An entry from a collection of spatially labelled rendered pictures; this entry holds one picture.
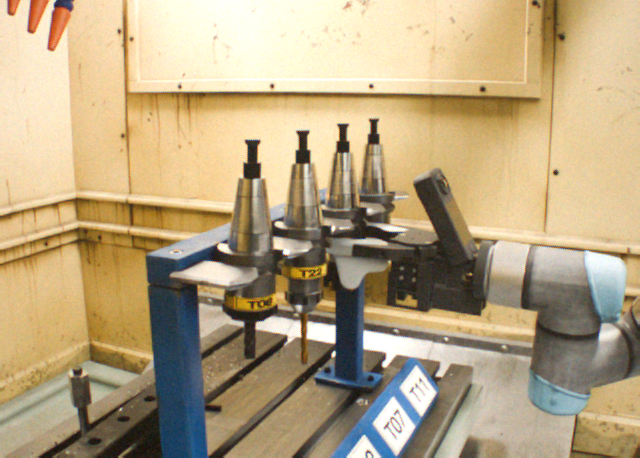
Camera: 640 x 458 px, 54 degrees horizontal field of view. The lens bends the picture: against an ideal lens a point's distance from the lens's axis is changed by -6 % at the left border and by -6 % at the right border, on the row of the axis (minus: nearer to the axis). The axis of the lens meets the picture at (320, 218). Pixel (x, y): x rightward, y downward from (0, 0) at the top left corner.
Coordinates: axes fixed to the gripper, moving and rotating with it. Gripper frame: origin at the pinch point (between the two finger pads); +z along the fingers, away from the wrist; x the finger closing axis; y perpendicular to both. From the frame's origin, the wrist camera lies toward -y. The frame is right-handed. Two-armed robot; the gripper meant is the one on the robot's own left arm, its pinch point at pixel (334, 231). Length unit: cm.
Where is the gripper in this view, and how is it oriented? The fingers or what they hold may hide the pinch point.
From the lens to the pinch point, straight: 83.3
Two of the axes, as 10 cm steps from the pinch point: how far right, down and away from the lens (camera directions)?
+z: -9.1, -1.2, 4.0
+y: -0.3, 9.7, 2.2
